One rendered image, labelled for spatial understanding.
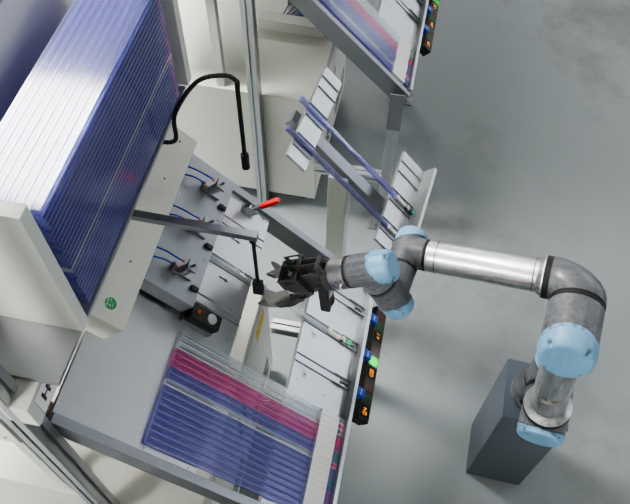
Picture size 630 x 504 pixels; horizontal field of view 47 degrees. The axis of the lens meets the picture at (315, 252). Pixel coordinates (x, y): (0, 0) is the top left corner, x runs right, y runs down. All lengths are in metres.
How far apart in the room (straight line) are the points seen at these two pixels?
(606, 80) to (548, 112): 0.39
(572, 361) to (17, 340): 1.04
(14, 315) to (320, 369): 0.82
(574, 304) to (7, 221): 1.07
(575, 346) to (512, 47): 2.57
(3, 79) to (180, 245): 0.50
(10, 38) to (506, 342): 2.09
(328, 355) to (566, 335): 0.63
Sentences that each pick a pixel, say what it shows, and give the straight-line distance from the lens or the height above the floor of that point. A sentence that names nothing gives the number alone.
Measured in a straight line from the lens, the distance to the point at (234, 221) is 1.76.
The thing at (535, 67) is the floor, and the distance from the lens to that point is 3.82.
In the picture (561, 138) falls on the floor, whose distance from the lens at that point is 3.52.
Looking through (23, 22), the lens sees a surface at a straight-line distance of 1.37.
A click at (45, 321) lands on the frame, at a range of 1.27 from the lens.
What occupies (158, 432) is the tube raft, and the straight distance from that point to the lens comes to 1.51.
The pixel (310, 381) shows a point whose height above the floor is 0.81.
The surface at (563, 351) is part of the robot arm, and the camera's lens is 1.53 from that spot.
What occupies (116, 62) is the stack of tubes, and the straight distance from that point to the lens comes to 1.24.
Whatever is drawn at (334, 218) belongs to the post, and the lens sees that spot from 2.25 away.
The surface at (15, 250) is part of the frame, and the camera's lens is 1.08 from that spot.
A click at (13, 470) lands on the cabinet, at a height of 0.62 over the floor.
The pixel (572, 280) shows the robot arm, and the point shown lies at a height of 1.18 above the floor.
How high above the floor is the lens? 2.46
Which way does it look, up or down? 57 degrees down
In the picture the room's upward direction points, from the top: 1 degrees clockwise
